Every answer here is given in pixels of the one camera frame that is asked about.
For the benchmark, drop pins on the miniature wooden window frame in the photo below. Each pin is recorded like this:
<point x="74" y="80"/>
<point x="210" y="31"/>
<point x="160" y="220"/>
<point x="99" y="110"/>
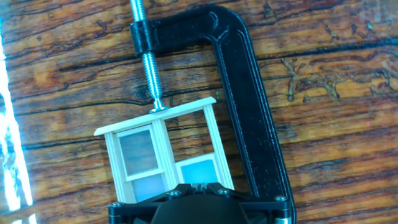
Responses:
<point x="155" y="116"/>

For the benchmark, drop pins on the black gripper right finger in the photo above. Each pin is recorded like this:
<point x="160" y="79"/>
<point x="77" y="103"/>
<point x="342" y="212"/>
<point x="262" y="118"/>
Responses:
<point x="267" y="208"/>

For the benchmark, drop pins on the small sliding window sash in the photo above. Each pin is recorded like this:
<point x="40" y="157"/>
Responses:
<point x="199" y="171"/>

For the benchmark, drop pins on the black C-clamp with steel screw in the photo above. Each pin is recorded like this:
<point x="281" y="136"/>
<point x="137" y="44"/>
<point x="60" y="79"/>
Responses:
<point x="248" y="109"/>

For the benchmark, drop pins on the wood grain printed mat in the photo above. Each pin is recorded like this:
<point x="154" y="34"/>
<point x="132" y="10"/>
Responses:
<point x="342" y="124"/>

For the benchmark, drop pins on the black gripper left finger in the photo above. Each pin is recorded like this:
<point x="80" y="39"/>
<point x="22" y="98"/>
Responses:
<point x="130" y="211"/>

